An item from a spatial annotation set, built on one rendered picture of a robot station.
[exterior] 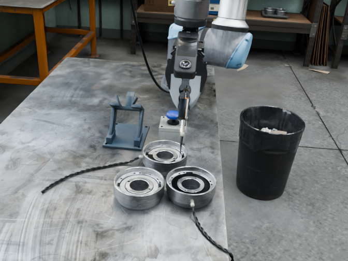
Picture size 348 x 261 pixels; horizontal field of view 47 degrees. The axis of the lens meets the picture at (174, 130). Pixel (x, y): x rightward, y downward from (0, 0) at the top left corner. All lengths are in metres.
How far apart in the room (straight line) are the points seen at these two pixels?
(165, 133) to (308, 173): 1.64
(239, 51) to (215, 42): 0.08
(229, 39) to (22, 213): 0.77
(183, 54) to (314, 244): 1.41
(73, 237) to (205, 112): 0.63
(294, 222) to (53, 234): 1.55
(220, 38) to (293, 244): 1.13
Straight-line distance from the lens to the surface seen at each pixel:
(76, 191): 0.88
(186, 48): 0.86
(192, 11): 0.87
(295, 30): 4.38
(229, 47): 1.25
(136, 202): 0.80
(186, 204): 0.82
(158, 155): 0.96
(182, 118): 0.92
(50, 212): 0.83
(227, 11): 1.26
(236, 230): 2.02
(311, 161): 2.70
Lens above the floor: 1.32
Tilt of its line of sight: 28 degrees down
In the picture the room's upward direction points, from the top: 4 degrees clockwise
